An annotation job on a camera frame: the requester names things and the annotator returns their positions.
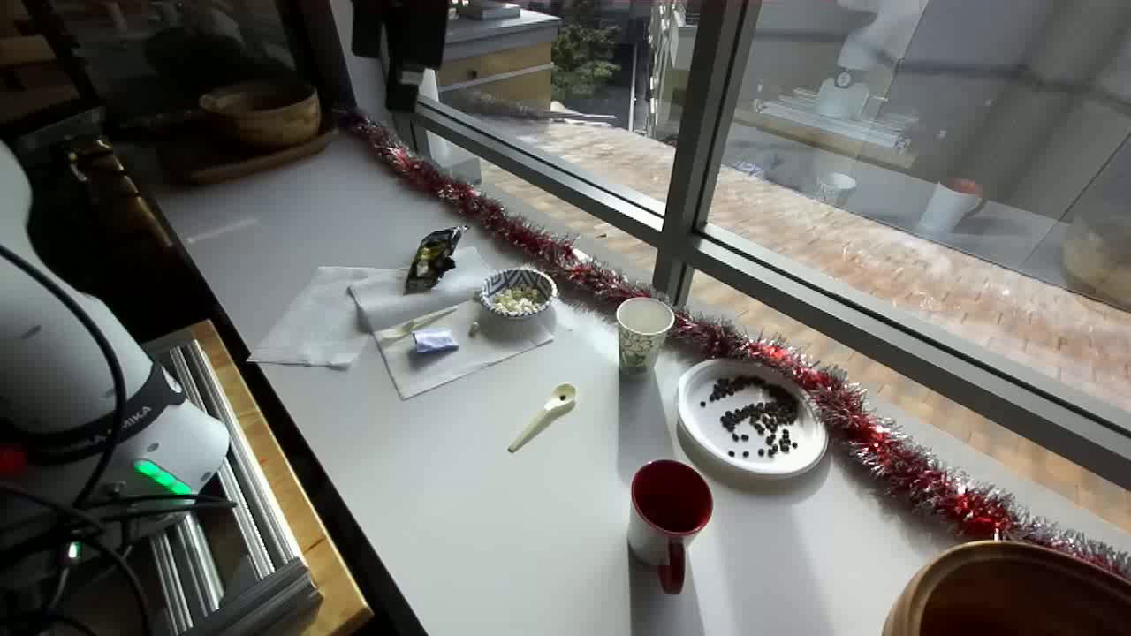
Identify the white round plate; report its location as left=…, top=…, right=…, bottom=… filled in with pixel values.
left=676, top=358, right=832, bottom=481

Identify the dark coffee beans pile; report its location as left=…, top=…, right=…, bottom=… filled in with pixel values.
left=696, top=369, right=808, bottom=462

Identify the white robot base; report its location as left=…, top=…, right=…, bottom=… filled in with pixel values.
left=0, top=136, right=235, bottom=506

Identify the white mug red inside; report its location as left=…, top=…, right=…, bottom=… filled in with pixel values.
left=625, top=457, right=718, bottom=598

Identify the patterned paper cup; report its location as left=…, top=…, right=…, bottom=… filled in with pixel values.
left=612, top=293, right=679, bottom=379

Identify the black snack bag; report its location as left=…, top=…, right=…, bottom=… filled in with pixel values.
left=403, top=225, right=466, bottom=295

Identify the thin wooden stick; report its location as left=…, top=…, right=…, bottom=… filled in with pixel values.
left=375, top=308, right=459, bottom=346

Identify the folded white paper towel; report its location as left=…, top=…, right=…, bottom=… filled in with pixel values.
left=348, top=263, right=499, bottom=335

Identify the large white paper towel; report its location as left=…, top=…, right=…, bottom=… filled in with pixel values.
left=249, top=262, right=400, bottom=369

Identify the red tinsel garland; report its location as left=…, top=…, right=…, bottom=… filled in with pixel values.
left=339, top=114, right=1131, bottom=579

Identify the wooden board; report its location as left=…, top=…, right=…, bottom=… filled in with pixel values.
left=154, top=319, right=375, bottom=636

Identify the wicker basket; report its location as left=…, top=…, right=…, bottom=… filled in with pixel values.
left=196, top=76, right=327, bottom=150

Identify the large wooden bowl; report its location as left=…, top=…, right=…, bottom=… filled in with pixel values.
left=882, top=535, right=1131, bottom=636

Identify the grey window frame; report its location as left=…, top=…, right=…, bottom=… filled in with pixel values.
left=411, top=0, right=1131, bottom=492

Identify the aluminium rail frame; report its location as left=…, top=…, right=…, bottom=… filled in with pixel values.
left=147, top=335, right=327, bottom=636

